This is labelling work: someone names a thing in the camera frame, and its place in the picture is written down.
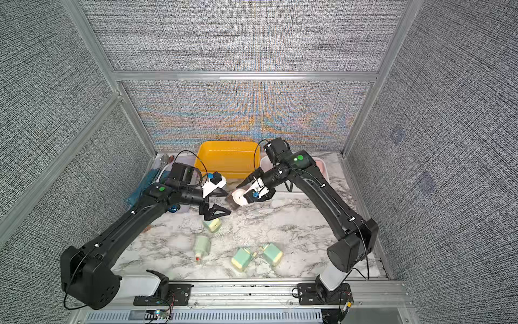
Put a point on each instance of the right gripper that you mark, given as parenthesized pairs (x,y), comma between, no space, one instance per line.
(260,173)

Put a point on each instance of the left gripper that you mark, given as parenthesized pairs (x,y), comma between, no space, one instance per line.
(211,212)

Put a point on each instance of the green sharpener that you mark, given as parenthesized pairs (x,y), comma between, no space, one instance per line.
(242,258)
(202,246)
(272,254)
(213,225)

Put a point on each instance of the pink sharpener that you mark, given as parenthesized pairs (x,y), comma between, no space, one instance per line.
(238,199)

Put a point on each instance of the white plastic tray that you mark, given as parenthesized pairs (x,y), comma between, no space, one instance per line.
(266,165)

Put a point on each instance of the yellow plastic tray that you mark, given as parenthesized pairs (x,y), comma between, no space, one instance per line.
(232,159)

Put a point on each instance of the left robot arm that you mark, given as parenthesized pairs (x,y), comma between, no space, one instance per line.
(86,271)

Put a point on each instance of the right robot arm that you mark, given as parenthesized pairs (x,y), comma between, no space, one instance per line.
(356,236)

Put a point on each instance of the lavender cutting board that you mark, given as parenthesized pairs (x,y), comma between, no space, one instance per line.
(185,159)

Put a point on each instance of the teal cloth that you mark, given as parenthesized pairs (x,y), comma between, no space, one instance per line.
(144,184)

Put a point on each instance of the metal spoon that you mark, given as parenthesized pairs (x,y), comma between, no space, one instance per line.
(166,159)

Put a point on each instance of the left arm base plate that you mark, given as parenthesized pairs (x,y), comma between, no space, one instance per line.
(167,294)

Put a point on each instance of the aluminium front rail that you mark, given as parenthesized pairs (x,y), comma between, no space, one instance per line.
(276,294)

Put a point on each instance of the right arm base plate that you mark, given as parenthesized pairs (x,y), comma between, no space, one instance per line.
(307,293)

